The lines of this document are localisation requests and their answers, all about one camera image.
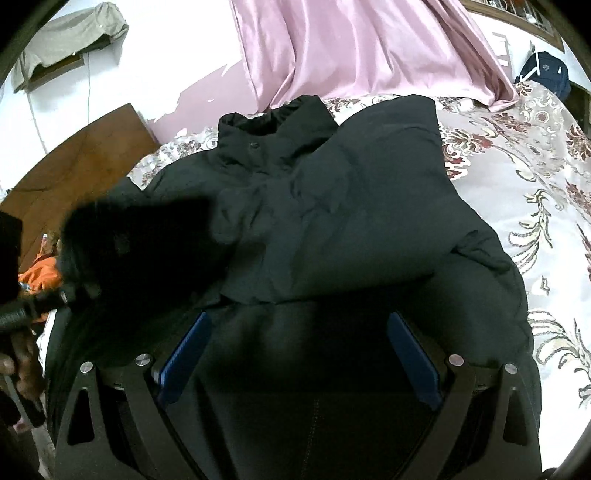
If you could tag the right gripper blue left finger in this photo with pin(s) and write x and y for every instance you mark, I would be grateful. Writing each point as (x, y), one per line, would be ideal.
(114, 424)

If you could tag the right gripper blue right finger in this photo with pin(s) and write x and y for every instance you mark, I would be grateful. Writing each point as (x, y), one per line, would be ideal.
(485, 427)

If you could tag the black padded jacket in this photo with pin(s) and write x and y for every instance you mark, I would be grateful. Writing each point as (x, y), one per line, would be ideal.
(299, 237)

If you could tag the orange clothes pile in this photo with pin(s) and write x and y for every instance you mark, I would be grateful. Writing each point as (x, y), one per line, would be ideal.
(43, 274)

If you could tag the left hand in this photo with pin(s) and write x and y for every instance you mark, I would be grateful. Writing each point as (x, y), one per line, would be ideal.
(20, 361)

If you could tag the brown wooden headboard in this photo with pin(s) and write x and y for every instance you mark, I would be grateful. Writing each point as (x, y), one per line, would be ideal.
(83, 167)

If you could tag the floral satin bedspread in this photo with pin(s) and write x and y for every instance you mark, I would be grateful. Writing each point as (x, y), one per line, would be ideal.
(527, 171)

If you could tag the beige cloth on shelf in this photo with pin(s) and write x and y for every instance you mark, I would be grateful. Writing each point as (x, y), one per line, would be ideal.
(66, 36)

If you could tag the navy blue backpack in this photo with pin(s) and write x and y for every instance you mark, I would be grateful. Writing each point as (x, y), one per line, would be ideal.
(549, 71)

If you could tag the pink curtain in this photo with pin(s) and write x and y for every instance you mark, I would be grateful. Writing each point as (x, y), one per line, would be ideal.
(350, 49)

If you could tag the barred wooden window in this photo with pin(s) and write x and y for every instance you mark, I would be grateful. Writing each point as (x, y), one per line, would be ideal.
(521, 14)

